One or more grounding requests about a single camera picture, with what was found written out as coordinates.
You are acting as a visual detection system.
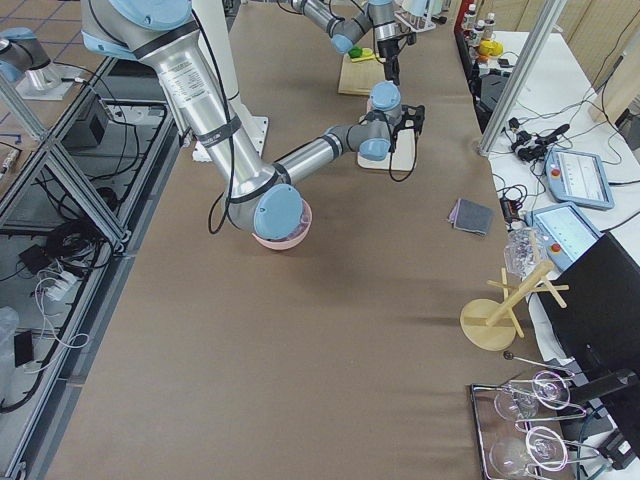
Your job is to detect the wine glass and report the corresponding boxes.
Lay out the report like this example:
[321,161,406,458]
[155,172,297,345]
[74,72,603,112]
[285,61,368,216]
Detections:
[494,370,570,421]
[489,426,569,479]

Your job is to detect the clear crumpled plastic bag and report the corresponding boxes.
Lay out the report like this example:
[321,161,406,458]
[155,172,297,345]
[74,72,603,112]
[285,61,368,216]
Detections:
[504,227,545,277]

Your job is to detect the lower blue teach pendant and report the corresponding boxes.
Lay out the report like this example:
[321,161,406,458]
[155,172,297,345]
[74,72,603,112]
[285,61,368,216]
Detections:
[525,202,603,271]

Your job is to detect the metal glass rack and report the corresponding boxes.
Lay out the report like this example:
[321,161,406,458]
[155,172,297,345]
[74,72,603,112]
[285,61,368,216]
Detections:
[469,367,601,479]

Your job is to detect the green toy vegetable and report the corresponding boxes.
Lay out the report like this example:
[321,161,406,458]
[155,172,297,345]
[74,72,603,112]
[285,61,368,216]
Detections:
[348,46,363,59]

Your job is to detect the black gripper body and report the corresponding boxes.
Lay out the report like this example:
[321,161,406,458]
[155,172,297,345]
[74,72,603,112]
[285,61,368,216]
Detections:
[387,104,426,154]
[377,32,416,85]

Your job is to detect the second grey robot base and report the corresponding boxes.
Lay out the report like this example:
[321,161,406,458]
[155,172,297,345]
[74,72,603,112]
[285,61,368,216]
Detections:
[1,27,72,101]

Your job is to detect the wooden cutting board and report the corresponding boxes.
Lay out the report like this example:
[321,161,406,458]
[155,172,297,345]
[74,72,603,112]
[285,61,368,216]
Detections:
[337,54,386,96]

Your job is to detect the upper blue teach pendant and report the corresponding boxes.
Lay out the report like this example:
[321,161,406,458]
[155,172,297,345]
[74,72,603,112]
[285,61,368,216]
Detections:
[545,148,615,210]

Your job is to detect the black monitor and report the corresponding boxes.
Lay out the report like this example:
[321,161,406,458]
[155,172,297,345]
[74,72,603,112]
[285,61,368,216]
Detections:
[540,233,639,380]

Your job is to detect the aluminium frame post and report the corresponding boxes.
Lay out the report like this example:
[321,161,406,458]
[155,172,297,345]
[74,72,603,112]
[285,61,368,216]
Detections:
[478,0,567,157]

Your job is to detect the white rabbit tray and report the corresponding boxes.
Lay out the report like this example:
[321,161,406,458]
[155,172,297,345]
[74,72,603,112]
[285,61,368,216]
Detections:
[357,131,416,172]

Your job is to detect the white wire rack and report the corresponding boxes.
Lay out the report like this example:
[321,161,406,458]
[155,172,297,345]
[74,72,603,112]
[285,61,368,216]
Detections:
[395,0,436,33]

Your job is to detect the yellow toy fruit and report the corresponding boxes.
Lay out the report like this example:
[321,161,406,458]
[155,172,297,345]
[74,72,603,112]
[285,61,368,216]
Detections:
[477,39,504,57]

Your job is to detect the grey folded cloth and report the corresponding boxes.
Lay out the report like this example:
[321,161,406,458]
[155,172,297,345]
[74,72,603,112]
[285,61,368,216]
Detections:
[448,198,494,236]

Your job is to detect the large pink mixing bowl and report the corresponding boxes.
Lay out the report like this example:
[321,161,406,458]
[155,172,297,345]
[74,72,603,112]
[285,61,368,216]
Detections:
[253,200,313,251]

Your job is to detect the upper wine glass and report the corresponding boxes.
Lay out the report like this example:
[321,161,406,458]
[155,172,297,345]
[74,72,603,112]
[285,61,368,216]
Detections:
[494,370,570,421]

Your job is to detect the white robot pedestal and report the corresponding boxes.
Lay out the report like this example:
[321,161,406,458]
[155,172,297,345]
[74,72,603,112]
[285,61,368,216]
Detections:
[192,0,269,156]

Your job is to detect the small black box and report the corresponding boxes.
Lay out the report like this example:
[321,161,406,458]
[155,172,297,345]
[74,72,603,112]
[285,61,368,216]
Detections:
[14,330,34,367]

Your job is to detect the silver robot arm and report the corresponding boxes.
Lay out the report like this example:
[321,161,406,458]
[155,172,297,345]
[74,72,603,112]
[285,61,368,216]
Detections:
[277,0,415,86]
[81,1,425,250]

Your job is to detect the wooden mug tree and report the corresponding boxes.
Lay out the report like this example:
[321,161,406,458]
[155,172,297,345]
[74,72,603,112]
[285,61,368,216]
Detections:
[460,250,569,351]

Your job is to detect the lower wine glass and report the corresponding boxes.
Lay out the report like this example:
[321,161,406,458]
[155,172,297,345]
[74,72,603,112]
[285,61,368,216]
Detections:
[489,426,569,479]

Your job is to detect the blue teach pendant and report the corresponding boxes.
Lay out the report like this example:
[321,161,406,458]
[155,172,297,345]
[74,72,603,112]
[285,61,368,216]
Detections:
[525,202,603,271]
[545,148,615,210]

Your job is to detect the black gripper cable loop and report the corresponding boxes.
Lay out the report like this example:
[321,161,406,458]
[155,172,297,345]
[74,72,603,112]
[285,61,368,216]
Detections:
[387,127,421,183]

